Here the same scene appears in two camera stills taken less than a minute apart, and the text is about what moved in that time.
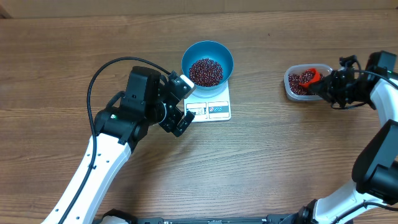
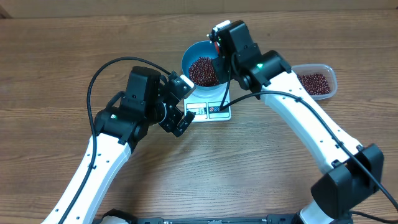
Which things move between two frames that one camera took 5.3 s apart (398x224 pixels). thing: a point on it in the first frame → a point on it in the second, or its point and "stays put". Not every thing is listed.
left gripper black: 169,123 stays put
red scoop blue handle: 316,78 → 217,46
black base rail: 120,217 stays put
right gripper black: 326,86 → 226,74
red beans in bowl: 206,73 stays put
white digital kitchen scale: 209,109 stays put
